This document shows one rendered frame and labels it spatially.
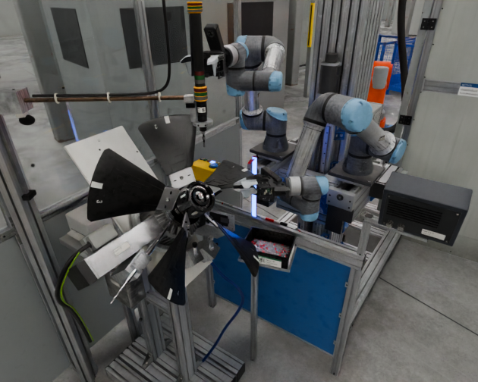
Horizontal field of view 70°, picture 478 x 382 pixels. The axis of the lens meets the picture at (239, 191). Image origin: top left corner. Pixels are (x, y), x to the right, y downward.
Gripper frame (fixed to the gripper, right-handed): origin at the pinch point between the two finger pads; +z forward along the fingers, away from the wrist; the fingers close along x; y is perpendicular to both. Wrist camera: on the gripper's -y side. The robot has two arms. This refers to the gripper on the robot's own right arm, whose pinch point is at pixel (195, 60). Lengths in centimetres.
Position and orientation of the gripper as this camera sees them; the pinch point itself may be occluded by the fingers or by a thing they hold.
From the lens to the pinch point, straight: 112.7
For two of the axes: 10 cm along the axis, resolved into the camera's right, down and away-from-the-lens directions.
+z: -4.0, 4.6, -7.9
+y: 0.1, 8.6, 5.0
